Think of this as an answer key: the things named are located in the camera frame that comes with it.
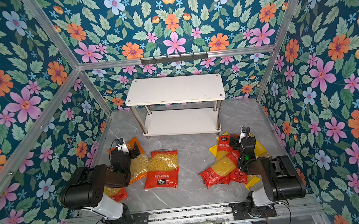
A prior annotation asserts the yellow spaghetti bag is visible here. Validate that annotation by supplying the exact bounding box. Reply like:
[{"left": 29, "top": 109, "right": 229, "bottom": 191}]
[
  {"left": 254, "top": 140, "right": 269, "bottom": 157},
  {"left": 246, "top": 175, "right": 261, "bottom": 190},
  {"left": 208, "top": 131, "right": 229, "bottom": 157}
]

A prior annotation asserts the red spaghetti bag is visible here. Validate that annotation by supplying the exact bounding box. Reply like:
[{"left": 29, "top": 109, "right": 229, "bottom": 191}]
[
  {"left": 200, "top": 150, "right": 240, "bottom": 189},
  {"left": 216, "top": 134, "right": 240, "bottom": 161},
  {"left": 218, "top": 168, "right": 247, "bottom": 185}
]

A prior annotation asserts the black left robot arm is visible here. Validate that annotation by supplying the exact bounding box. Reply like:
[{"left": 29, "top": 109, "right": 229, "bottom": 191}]
[{"left": 60, "top": 142, "right": 142, "bottom": 224}]

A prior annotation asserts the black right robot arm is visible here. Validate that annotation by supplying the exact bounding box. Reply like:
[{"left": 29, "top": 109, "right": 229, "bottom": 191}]
[{"left": 229, "top": 133, "right": 307, "bottom": 218}]

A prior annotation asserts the white two-tier shelf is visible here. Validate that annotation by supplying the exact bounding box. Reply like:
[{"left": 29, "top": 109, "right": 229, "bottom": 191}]
[{"left": 126, "top": 74, "right": 226, "bottom": 138}]

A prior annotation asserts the orange macaroni bag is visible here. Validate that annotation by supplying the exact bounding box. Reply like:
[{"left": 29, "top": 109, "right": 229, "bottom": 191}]
[{"left": 108, "top": 137, "right": 149, "bottom": 187}]

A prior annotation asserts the red macaroni bag left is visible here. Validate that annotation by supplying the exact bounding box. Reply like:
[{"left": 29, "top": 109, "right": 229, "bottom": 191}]
[{"left": 104, "top": 187, "right": 128, "bottom": 202}]

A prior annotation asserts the red fusilli bag centre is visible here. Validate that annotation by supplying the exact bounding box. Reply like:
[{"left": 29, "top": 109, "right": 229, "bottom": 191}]
[{"left": 144, "top": 150, "right": 179, "bottom": 189}]

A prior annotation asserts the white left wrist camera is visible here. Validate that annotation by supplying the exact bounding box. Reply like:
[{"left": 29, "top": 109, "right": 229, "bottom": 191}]
[{"left": 115, "top": 138, "right": 129, "bottom": 153}]

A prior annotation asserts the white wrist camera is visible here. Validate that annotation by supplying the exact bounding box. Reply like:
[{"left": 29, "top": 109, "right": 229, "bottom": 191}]
[
  {"left": 115, "top": 138, "right": 129, "bottom": 153},
  {"left": 239, "top": 126, "right": 250, "bottom": 145}
]

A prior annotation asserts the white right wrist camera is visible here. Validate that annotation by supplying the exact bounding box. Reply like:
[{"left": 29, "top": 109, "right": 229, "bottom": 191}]
[{"left": 239, "top": 126, "right": 250, "bottom": 145}]

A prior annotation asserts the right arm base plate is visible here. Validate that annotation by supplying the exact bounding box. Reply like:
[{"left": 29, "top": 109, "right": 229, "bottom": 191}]
[{"left": 229, "top": 202, "right": 277, "bottom": 221}]

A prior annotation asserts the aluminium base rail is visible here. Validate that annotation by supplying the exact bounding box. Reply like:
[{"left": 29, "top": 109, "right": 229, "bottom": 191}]
[{"left": 66, "top": 194, "right": 324, "bottom": 224}]

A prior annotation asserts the black hook rail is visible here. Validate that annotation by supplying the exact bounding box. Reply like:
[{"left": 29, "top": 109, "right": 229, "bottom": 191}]
[{"left": 140, "top": 52, "right": 209, "bottom": 65}]

